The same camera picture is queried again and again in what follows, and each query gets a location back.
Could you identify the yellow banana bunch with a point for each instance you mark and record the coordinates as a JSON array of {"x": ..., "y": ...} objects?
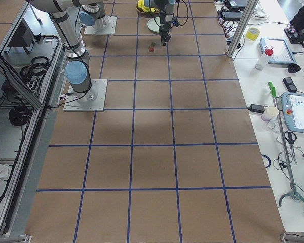
[{"x": 141, "y": 7}]

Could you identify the teach pendant far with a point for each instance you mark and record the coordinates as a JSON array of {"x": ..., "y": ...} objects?
[{"x": 282, "y": 54}]

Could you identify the yellow tape roll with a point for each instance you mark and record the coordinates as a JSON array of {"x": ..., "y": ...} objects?
[{"x": 252, "y": 33}]

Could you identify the light green plate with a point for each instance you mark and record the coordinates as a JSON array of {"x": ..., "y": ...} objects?
[{"x": 153, "y": 25}]

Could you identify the black power adapter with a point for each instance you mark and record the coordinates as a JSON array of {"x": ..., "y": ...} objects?
[{"x": 256, "y": 108}]

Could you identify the teach pendant near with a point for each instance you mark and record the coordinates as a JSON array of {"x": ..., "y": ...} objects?
[{"x": 293, "y": 111}]

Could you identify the clear bottle red cap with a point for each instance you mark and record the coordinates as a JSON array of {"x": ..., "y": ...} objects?
[{"x": 264, "y": 59}]

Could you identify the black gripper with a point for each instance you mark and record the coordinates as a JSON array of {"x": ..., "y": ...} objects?
[{"x": 164, "y": 31}]

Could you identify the teach pendant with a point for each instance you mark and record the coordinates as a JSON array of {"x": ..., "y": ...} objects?
[
  {"x": 293, "y": 111},
  {"x": 282, "y": 54}
]

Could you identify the aluminium frame post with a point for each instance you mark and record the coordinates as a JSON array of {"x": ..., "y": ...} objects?
[{"x": 248, "y": 12}]

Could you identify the black scissors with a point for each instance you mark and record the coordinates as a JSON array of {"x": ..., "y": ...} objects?
[{"x": 291, "y": 137}]

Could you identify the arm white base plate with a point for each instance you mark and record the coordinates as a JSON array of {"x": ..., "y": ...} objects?
[
  {"x": 94, "y": 100},
  {"x": 103, "y": 26}
]

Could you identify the reacher grabber tool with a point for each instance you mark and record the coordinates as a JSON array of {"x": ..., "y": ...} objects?
[{"x": 293, "y": 194}]

